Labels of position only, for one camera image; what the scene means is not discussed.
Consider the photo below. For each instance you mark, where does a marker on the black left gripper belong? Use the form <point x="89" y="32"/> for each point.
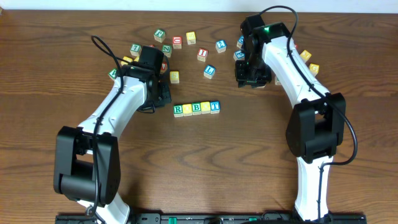
<point x="165" y="94"/>

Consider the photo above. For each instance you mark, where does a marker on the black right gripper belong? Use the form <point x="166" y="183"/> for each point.
<point x="242" y="78"/>

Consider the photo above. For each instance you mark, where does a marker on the green R wooden block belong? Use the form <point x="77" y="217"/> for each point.
<point x="178" y="111"/>

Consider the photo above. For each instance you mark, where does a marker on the yellow O block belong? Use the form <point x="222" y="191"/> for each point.
<point x="205" y="107"/>
<point x="187" y="109"/>

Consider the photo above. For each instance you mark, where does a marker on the green B wooden block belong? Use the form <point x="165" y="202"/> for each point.
<point x="196" y="108"/>

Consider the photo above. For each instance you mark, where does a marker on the blue T wooden block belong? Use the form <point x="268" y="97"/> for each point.
<point x="215" y="107"/>

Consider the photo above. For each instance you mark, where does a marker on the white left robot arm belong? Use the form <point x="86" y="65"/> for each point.
<point x="87" y="164"/>

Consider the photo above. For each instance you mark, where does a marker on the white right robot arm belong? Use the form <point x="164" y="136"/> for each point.
<point x="316" y="125"/>

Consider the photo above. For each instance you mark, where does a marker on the blue P wooden block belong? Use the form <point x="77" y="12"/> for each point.
<point x="239" y="55"/>

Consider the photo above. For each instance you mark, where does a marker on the yellow S wooden block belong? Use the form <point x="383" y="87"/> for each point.
<point x="174" y="77"/>

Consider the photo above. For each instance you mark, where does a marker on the green 4 wooden block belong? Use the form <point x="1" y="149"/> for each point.
<point x="277" y="82"/>

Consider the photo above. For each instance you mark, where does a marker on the red A upright block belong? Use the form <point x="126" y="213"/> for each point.
<point x="163" y="68"/>

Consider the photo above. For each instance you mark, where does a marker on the blue D left block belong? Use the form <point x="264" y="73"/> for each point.
<point x="240" y="42"/>

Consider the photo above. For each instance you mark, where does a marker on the blue 2 wooden block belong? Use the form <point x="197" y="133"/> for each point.
<point x="220" y="46"/>

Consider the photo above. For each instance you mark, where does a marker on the green Z wooden block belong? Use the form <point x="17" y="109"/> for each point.
<point x="167" y="50"/>

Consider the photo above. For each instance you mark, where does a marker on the yellow K wooden block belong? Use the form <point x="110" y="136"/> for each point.
<point x="126" y="60"/>

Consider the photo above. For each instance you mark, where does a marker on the green 7 wooden block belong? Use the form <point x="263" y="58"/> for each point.
<point x="135" y="50"/>

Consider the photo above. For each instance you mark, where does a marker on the green V wooden block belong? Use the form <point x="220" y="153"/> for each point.
<point x="113" y="74"/>

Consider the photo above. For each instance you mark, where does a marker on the red I wooden block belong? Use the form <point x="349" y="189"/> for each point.
<point x="202" y="54"/>

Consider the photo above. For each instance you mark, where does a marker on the yellow K right block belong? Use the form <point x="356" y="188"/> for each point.
<point x="305" y="56"/>

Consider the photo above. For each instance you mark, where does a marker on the red U wooden block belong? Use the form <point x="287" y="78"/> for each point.
<point x="177" y="42"/>

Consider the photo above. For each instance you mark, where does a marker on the green J wooden block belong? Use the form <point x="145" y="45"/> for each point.
<point x="159" y="35"/>

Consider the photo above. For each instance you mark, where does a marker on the yellow G wooden block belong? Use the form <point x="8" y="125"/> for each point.
<point x="314" y="69"/>

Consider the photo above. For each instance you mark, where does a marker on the yellow top wooden block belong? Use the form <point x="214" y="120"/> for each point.
<point x="191" y="38"/>

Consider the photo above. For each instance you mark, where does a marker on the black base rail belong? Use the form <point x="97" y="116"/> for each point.
<point x="266" y="217"/>

